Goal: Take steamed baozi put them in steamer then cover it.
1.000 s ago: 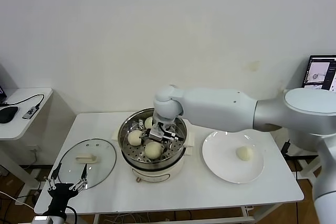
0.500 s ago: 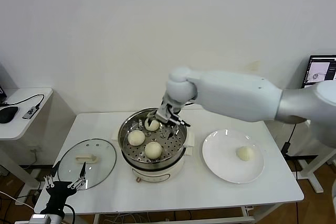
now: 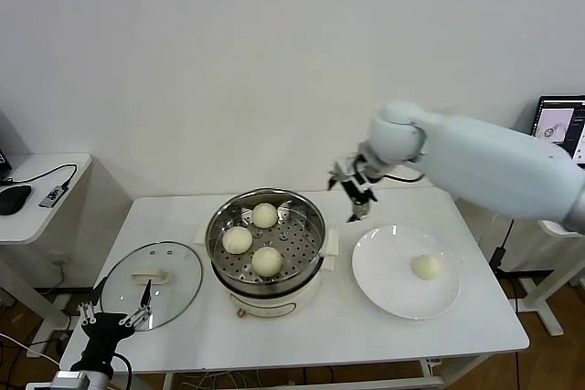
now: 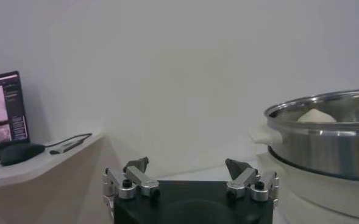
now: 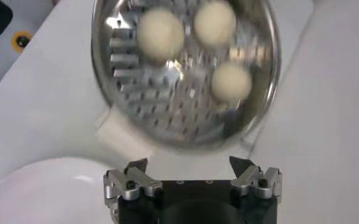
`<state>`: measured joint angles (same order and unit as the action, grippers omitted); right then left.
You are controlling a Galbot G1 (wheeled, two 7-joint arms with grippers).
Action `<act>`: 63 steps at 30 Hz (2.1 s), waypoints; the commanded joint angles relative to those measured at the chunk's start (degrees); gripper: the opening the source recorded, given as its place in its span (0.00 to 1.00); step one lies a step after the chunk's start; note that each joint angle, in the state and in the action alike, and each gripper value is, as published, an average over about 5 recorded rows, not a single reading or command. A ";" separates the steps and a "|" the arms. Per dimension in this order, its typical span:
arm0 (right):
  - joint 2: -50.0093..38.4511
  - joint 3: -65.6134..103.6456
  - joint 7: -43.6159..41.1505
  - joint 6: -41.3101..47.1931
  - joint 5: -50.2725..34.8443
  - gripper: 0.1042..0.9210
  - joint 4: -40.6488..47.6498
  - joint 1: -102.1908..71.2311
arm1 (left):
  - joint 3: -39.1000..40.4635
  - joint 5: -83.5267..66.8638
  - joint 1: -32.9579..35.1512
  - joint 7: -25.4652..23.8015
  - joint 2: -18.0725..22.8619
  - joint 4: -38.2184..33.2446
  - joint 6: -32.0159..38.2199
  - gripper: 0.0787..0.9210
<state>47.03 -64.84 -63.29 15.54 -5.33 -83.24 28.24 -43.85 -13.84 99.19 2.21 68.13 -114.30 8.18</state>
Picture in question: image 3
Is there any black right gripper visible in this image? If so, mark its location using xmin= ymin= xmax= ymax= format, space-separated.
xmin=326 ymin=156 xmax=378 ymax=224

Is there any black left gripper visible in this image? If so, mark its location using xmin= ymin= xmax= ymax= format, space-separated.
xmin=78 ymin=276 xmax=154 ymax=369

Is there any round glass pot lid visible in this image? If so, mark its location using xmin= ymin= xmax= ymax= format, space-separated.
xmin=100 ymin=238 xmax=205 ymax=332

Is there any white steamed baozi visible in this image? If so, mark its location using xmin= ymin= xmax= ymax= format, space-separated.
xmin=409 ymin=252 xmax=443 ymax=281
xmin=251 ymin=202 xmax=279 ymax=229
xmin=221 ymin=226 xmax=254 ymax=256
xmin=250 ymin=246 xmax=283 ymax=278

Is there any stainless steel steamer basket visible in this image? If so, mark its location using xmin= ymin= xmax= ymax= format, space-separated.
xmin=205 ymin=187 xmax=329 ymax=293

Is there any white round plate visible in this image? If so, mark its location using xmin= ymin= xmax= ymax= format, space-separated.
xmin=350 ymin=224 xmax=461 ymax=321

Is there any white side table with mouse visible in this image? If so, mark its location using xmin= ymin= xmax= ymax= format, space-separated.
xmin=0 ymin=152 xmax=94 ymax=332

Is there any grey usb hub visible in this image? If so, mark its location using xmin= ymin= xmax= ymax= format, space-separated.
xmin=38 ymin=183 xmax=69 ymax=208

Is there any cream electric cooker base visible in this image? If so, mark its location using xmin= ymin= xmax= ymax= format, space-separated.
xmin=195 ymin=224 xmax=342 ymax=321

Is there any black computer mouse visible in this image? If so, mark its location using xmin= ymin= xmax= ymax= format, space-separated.
xmin=0 ymin=183 xmax=36 ymax=216

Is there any dark screen device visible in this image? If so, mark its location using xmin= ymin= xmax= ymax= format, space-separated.
xmin=0 ymin=142 xmax=15 ymax=182

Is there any grey open laptop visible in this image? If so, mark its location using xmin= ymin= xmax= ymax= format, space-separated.
xmin=532 ymin=95 xmax=585 ymax=170

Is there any white side table with laptop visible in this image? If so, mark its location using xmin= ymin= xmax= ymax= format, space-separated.
xmin=516 ymin=218 xmax=585 ymax=339

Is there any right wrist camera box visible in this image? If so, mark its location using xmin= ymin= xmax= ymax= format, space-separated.
xmin=332 ymin=156 xmax=356 ymax=181

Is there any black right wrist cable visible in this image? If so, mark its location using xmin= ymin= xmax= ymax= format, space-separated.
xmin=386 ymin=169 xmax=427 ymax=184

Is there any white floor cable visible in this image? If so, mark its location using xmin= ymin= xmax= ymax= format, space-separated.
xmin=0 ymin=330 xmax=63 ymax=368

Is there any black hub cable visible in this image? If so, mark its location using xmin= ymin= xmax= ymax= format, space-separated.
xmin=0 ymin=162 xmax=79 ymax=193

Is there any black power cable with adapter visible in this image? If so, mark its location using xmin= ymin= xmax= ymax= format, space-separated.
xmin=486 ymin=218 xmax=527 ymax=314

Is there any white main table frame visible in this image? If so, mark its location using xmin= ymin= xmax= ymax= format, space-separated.
xmin=93 ymin=355 xmax=493 ymax=390

